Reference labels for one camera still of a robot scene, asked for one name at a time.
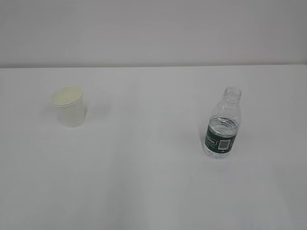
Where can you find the clear plastic water bottle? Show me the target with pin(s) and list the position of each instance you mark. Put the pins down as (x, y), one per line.
(223, 124)

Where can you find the white paper cup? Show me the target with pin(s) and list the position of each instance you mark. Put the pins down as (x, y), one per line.
(69, 105)

